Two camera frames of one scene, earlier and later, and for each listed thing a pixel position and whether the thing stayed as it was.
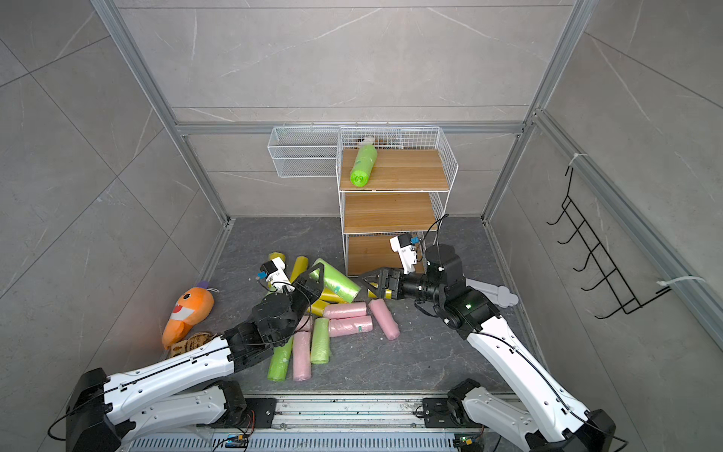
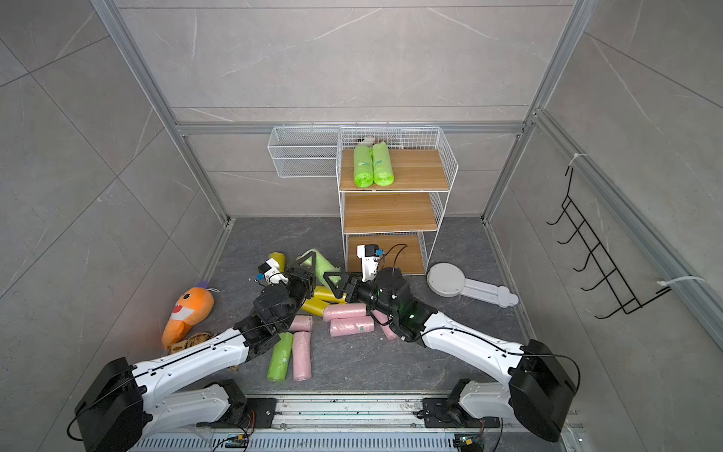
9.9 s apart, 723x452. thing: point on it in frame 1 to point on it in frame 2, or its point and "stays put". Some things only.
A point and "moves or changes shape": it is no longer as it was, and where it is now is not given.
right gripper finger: x=378 y=275 to x=332 y=284
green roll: x=336 y=282 moves or changes shape
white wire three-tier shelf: x=393 y=181 stays put
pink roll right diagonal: x=385 y=318 stays put
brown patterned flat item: x=192 y=342 stays put
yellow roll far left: x=274 y=255 stays put
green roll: x=320 y=341 to x=322 y=266
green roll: x=366 y=158 stays put
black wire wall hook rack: x=626 y=298 stays put
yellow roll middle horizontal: x=328 y=295 stays put
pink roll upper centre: x=351 y=310 stays put
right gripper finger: x=377 y=292 to x=339 y=292
